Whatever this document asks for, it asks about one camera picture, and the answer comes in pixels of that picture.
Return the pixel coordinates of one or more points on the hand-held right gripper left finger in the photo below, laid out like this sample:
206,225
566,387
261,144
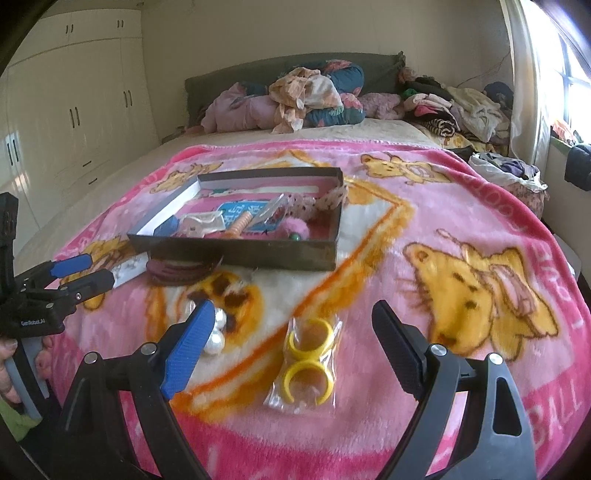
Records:
187,353

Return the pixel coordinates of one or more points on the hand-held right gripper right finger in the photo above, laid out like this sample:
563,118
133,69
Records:
401,346

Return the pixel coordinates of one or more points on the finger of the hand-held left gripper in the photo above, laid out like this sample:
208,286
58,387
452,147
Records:
92,284
69,265

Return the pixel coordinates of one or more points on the white pearl hair accessory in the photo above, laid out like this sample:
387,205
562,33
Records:
214,344

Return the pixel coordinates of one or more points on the bagged yellow plastic rings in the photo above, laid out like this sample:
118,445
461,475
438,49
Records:
307,344

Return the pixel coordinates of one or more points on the dark cardboard box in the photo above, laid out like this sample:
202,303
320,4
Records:
240,251

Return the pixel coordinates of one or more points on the white hair clip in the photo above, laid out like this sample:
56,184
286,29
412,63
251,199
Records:
203,224

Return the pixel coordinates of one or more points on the orange hair comb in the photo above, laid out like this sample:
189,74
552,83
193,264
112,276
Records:
240,226

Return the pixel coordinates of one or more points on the polka-dot fabric bow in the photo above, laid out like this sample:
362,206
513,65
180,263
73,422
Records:
330,198

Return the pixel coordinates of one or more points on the person's left hand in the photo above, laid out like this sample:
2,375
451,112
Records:
46,360

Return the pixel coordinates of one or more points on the dark red headband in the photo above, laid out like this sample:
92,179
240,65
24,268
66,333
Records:
180,271

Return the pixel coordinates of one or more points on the pink printed blanket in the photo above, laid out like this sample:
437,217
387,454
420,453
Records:
415,221

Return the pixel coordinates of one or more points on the cream built-in wardrobe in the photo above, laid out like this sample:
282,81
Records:
69,92

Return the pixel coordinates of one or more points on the laundry basket with clothes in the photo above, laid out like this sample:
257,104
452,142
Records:
512,177

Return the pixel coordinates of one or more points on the pink quilt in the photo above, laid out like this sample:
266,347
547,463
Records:
240,108

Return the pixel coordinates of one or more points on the pile of bedding and clothes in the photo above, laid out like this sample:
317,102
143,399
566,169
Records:
221,76

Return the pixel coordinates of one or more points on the pink fuzzy pillow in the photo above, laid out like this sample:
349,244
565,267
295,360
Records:
381,104

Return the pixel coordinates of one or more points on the dark jacket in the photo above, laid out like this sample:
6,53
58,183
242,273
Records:
579,164

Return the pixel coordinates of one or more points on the orange garment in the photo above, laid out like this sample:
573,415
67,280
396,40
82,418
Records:
562,133

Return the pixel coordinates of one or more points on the teal floral quilt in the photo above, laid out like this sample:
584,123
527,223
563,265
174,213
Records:
348,78

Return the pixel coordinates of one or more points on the beige floral cloth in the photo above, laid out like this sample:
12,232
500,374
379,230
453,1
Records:
300,92

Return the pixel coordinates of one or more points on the cream curtain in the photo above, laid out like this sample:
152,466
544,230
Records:
526,83

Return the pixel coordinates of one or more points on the window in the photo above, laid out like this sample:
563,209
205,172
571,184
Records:
575,60

